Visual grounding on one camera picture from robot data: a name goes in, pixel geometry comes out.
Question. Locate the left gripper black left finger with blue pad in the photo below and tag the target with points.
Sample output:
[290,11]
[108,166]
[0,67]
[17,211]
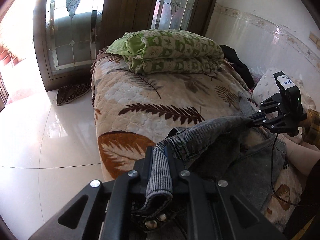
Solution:
[100,210]

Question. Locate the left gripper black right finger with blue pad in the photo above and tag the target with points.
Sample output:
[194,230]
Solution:
[213,211]

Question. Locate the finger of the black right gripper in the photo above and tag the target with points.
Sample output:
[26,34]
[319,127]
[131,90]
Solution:
[271,104]
[260,119]

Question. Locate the grey denim pants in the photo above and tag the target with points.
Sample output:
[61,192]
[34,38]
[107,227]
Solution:
[228,148]

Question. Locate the yellow plaid sleeve forearm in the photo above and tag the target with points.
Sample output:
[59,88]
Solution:
[311,128]

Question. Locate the white floral pillow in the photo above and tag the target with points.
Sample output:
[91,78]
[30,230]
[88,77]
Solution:
[267,87]

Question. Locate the person's bare leg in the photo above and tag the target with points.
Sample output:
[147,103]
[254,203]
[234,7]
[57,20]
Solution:
[302,158]

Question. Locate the leaf pattern bed blanket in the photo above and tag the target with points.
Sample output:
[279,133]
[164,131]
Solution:
[134,111]

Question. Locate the dark patterned slipper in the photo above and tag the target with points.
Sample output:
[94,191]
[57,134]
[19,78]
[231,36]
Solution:
[76,91]
[61,93]

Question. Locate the green folded quilt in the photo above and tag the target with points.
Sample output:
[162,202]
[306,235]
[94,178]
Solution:
[167,51]

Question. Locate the stained glass wooden door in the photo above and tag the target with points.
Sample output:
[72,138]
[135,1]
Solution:
[68,34]

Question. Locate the black garment by wall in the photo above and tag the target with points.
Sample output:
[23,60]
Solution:
[232,57]

